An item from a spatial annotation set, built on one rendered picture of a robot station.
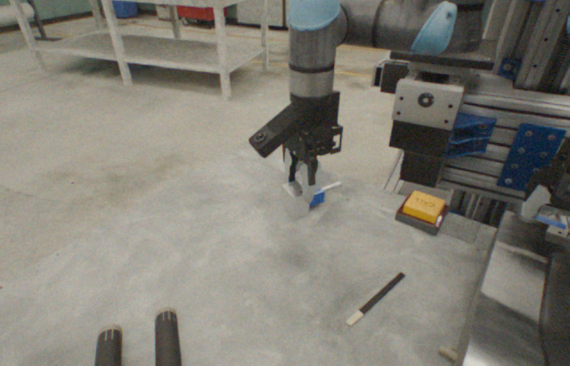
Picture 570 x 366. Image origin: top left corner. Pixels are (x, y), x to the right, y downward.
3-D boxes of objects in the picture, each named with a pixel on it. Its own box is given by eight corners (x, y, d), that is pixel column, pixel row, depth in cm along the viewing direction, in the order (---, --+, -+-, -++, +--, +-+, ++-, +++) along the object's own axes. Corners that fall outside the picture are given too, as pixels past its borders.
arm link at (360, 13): (386, 42, 66) (365, 56, 58) (330, 36, 71) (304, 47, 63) (394, -6, 62) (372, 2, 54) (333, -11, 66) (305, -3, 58)
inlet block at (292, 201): (332, 188, 80) (334, 167, 77) (346, 199, 77) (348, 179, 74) (280, 206, 75) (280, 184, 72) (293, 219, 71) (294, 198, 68)
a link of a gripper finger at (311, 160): (320, 186, 65) (316, 140, 62) (313, 189, 64) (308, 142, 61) (306, 179, 69) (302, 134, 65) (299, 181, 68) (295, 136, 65)
